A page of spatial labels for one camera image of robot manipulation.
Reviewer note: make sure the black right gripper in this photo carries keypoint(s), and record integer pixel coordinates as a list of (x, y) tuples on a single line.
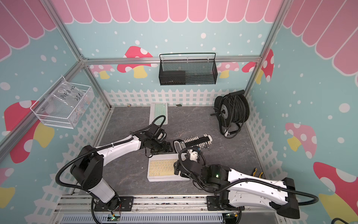
[(179, 163)]

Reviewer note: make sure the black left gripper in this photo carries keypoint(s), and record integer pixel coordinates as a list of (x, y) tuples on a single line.
[(163, 150)]

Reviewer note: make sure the green key keyboard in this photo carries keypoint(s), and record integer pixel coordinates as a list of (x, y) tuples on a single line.
[(158, 109)]

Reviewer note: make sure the yellow key white keyboard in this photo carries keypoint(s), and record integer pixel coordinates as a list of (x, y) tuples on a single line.
[(161, 168)]

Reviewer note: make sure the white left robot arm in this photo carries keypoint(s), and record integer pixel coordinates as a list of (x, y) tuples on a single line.
[(85, 172)]

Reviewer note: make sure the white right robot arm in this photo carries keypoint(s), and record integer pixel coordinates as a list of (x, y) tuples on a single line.
[(236, 190)]

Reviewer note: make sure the black box in basket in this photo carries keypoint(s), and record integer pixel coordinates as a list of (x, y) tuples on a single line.
[(172, 77)]

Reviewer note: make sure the plastic bag in basket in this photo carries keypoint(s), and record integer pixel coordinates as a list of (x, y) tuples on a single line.
[(66, 97)]

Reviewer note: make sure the yellow handled pliers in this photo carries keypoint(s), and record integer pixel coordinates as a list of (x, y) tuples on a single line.
[(256, 173)]

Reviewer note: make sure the black cable reel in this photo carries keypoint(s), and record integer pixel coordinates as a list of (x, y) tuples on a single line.
[(232, 111)]

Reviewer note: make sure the black wire mesh basket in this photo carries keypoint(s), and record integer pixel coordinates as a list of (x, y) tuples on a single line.
[(200, 68)]

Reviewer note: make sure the clear wire wall basket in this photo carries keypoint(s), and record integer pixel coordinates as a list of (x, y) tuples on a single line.
[(45, 110)]

